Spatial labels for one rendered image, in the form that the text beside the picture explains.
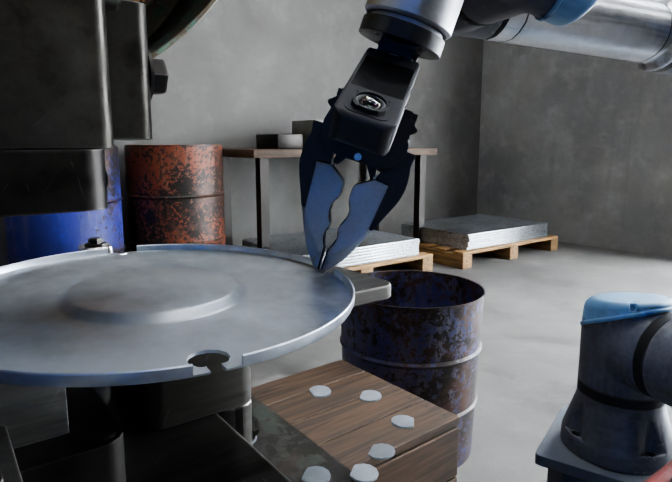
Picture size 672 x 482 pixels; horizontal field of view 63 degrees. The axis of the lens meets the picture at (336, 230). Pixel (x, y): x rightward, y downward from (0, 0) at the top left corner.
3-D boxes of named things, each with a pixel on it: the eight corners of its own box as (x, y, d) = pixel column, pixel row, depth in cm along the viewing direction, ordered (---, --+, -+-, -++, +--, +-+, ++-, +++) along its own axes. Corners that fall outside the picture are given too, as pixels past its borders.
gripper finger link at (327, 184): (325, 257, 52) (358, 166, 51) (317, 271, 47) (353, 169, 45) (295, 246, 53) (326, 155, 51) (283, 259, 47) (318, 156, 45)
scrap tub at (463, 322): (408, 395, 196) (411, 264, 188) (508, 447, 163) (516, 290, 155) (311, 432, 171) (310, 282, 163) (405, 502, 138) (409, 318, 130)
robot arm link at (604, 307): (615, 361, 88) (622, 278, 85) (699, 396, 75) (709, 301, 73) (558, 373, 83) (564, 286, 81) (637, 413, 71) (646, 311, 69)
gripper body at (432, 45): (397, 179, 52) (442, 54, 50) (397, 186, 44) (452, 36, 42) (321, 152, 53) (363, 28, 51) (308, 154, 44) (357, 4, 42)
